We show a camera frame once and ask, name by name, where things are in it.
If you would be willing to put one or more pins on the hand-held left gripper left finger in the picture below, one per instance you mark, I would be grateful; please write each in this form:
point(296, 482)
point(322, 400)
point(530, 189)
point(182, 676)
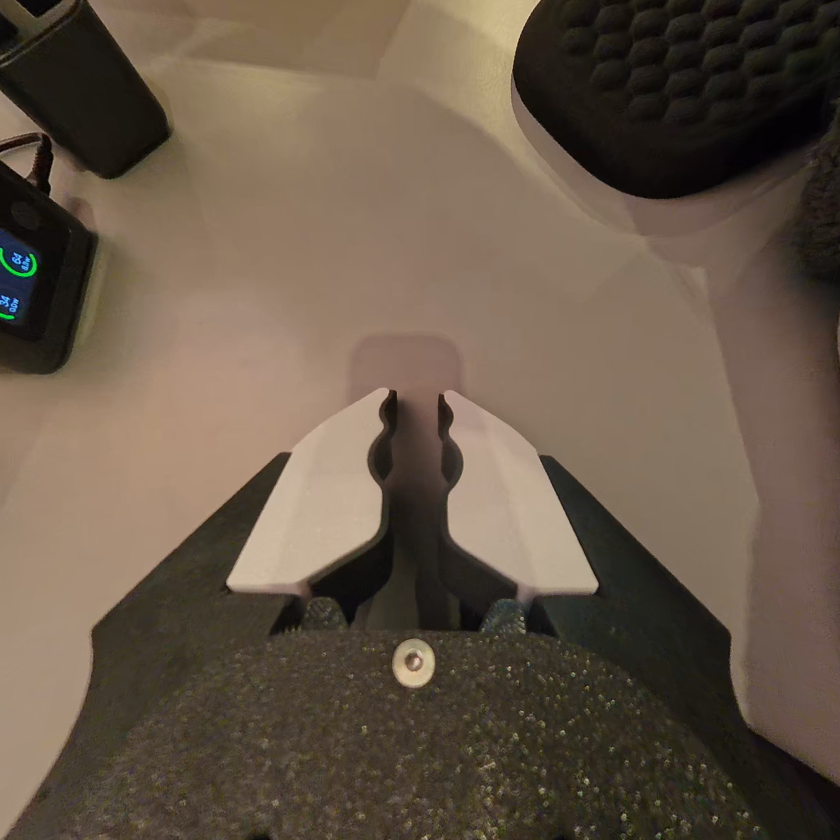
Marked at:
point(308, 518)

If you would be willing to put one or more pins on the person's right forearm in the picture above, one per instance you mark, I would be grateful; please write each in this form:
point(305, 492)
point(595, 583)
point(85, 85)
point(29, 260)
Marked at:
point(820, 216)

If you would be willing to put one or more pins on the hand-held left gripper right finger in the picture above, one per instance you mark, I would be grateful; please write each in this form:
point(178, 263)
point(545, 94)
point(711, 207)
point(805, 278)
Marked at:
point(518, 525)

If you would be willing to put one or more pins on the dark grey battery charging case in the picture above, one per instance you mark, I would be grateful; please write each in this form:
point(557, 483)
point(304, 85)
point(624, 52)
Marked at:
point(62, 295)
point(85, 85)

